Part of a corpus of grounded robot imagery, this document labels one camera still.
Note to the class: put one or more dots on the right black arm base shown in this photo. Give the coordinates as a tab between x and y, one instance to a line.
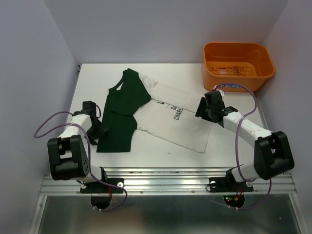
227	184

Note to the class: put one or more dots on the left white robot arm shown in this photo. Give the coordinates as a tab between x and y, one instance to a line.
70	153

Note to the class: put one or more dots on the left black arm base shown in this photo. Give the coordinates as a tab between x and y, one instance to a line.
99	188

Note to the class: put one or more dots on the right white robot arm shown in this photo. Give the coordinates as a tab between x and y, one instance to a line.
272	154

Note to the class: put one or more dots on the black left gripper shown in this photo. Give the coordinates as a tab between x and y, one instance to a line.
102	129

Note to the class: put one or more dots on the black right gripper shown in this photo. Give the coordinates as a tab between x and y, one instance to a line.
201	107

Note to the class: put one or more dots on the white and green t-shirt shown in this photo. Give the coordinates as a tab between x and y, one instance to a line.
138	102

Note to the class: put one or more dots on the orange plastic basket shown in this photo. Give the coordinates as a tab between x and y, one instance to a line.
230	64

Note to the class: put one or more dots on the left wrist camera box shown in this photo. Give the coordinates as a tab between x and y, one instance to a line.
89	108

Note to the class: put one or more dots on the aluminium mounting rail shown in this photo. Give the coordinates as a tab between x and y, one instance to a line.
167	181

